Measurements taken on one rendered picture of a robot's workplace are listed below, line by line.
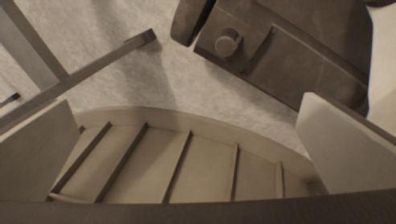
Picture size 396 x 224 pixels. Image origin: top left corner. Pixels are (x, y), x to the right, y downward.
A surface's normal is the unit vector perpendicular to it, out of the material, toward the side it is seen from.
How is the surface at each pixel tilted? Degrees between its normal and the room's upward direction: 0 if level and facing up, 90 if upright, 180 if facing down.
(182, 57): 0
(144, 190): 90
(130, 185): 90
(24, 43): 0
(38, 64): 0
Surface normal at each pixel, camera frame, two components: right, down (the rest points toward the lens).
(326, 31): -0.24, 0.61
